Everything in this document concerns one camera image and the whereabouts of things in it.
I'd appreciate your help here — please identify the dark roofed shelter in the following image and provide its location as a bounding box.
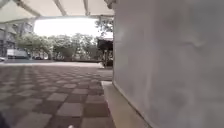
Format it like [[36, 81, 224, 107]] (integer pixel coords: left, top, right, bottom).
[[96, 37, 114, 68]]

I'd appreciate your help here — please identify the pale concrete base ledge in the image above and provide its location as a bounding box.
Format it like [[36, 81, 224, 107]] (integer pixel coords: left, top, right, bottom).
[[100, 80, 150, 128]]

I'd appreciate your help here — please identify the row of green trees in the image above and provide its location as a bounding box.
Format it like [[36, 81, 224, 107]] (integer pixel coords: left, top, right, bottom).
[[14, 17, 114, 62]]

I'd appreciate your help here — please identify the checkered brown paved path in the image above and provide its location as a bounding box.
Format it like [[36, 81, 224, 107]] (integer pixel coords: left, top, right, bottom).
[[0, 63, 117, 128]]

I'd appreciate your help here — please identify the grey asphalt road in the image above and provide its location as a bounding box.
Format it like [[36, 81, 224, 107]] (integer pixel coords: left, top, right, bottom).
[[0, 58, 103, 66]]

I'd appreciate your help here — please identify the white canopy roof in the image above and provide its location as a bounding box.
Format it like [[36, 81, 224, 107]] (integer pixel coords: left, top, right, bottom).
[[0, 0, 116, 24]]

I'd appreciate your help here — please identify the white vehicle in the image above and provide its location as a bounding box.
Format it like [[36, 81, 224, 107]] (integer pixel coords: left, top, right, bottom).
[[6, 48, 30, 60]]

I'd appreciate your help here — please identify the grey building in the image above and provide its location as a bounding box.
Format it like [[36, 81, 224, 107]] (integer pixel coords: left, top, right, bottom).
[[0, 18, 36, 58]]

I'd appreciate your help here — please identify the large grey concrete wall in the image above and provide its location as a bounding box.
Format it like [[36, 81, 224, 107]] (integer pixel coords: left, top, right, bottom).
[[112, 0, 224, 128]]

